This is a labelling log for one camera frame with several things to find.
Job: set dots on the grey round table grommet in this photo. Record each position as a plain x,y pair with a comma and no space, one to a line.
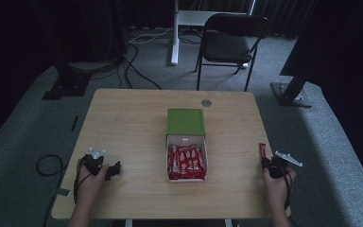
206,102

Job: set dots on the black folding chair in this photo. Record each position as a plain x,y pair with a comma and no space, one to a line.
225,45

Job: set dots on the black stand with square base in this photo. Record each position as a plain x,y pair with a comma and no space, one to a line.
67,86

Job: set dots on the black slanted stand with base plate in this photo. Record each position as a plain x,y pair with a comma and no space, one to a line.
291,94

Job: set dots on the grey tape piece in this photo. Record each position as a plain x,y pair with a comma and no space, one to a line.
63,191

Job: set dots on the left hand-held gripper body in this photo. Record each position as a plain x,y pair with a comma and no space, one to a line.
94,164

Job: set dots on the person's right hand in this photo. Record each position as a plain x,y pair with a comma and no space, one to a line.
277,187

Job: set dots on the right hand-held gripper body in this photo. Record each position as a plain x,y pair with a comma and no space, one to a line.
277,167

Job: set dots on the pile of red packets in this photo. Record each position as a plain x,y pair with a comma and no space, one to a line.
186,162

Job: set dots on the person's left hand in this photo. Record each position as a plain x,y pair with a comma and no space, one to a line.
89,189

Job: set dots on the black tape strip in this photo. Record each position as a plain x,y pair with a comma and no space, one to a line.
74,123

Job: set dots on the green box lid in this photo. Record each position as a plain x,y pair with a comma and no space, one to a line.
185,121

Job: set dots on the grey round stand base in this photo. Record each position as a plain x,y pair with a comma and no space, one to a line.
91,66

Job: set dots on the red snack packet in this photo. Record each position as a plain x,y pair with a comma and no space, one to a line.
262,150

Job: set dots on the white table leg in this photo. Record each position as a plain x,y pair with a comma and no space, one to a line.
128,223
228,223

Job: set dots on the white drawer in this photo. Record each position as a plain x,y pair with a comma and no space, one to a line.
198,138

